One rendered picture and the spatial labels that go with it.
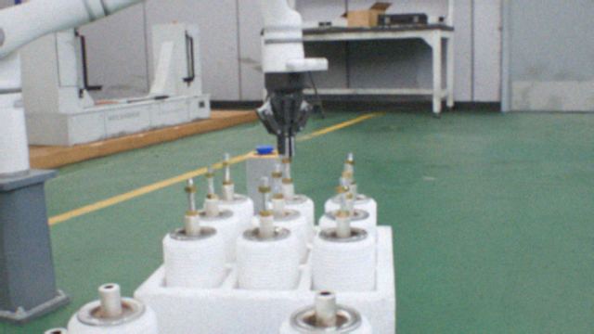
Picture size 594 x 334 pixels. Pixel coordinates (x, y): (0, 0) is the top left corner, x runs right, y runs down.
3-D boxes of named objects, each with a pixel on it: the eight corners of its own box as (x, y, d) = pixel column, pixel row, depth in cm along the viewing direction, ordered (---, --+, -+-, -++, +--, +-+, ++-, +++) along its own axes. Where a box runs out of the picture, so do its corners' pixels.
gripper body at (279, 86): (287, 67, 120) (288, 115, 122) (252, 68, 115) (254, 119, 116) (314, 66, 115) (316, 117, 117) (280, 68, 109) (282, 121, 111)
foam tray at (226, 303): (143, 398, 96) (133, 292, 93) (208, 304, 134) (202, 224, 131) (393, 411, 91) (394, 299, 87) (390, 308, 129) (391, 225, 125)
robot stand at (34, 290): (-27, 315, 129) (-46, 179, 124) (25, 292, 143) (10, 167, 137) (21, 327, 124) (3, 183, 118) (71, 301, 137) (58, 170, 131)
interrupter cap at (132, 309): (64, 327, 64) (63, 321, 64) (95, 301, 72) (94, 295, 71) (131, 331, 63) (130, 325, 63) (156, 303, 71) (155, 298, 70)
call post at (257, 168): (251, 295, 139) (245, 158, 133) (257, 284, 145) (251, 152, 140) (283, 296, 138) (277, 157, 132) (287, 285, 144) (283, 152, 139)
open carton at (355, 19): (356, 30, 581) (355, 5, 577) (393, 28, 558) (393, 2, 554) (338, 29, 558) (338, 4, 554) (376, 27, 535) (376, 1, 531)
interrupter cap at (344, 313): (284, 338, 61) (284, 331, 61) (294, 308, 68) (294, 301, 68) (360, 340, 60) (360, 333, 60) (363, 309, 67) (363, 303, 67)
